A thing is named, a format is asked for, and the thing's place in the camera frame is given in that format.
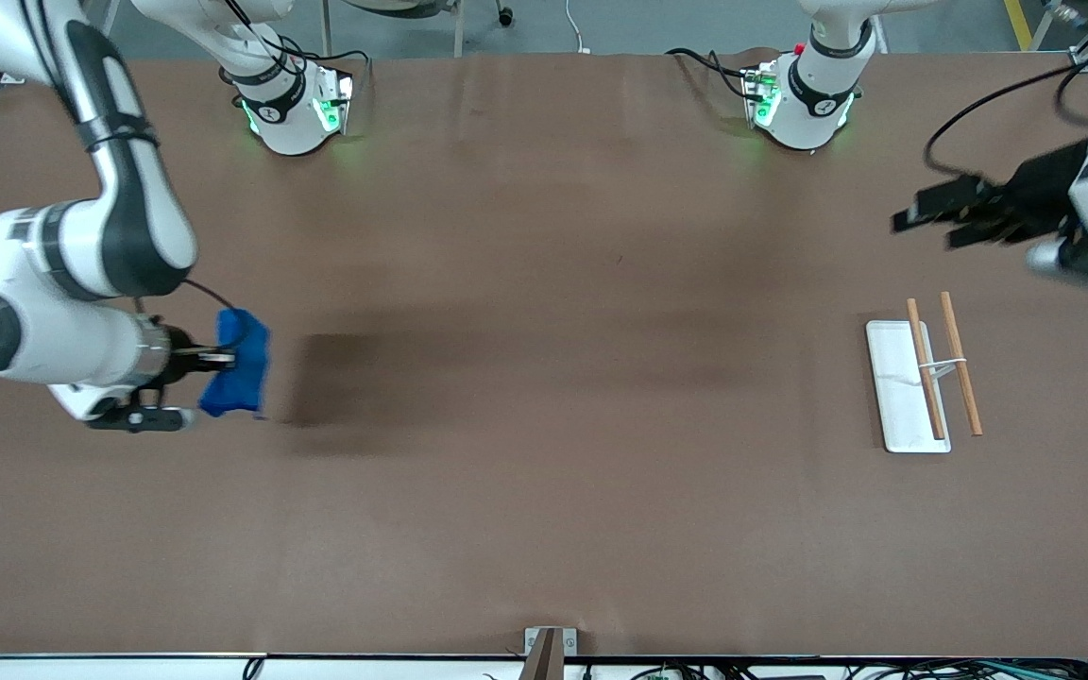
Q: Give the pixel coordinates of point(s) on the brown table cover sheet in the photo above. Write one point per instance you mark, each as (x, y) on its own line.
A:
(544, 472)

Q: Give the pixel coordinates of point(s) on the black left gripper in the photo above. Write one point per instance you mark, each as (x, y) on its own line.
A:
(1040, 192)

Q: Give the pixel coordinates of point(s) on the white towel rack base plate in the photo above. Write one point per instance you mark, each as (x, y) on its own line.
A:
(898, 397)

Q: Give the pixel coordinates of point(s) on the grey metal mounting bracket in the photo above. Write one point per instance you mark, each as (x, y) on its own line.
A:
(553, 640)

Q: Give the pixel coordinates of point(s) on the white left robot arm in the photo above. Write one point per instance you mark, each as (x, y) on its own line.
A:
(808, 104)

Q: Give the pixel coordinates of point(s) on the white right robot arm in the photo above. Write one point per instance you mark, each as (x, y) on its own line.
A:
(81, 255)

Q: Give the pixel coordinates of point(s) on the brown camera mount post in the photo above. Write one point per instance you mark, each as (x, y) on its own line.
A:
(542, 656)

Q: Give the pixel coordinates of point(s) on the wooden towel rack rod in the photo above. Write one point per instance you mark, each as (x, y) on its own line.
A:
(962, 368)
(925, 368)

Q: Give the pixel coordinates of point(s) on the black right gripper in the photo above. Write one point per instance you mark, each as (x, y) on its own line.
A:
(179, 351)

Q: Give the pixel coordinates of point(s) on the blue microfibre towel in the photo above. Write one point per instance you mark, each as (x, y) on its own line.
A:
(240, 373)

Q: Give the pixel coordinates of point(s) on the office chair base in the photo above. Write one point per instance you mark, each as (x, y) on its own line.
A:
(454, 8)

